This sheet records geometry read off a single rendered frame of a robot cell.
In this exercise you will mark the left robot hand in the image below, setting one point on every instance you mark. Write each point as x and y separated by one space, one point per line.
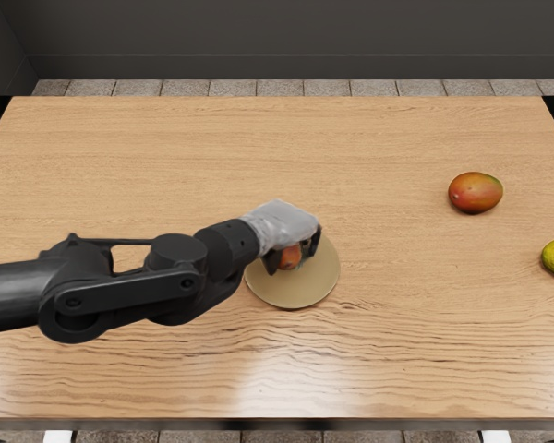
279 222

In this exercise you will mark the small orange red fruit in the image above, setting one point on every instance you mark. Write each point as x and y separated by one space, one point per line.
289 258

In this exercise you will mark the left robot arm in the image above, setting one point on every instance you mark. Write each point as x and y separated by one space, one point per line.
120 281

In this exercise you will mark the round tan plate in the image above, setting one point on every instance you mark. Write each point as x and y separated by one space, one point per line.
304 283

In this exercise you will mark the red green mango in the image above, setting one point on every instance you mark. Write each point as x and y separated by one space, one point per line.
475 192

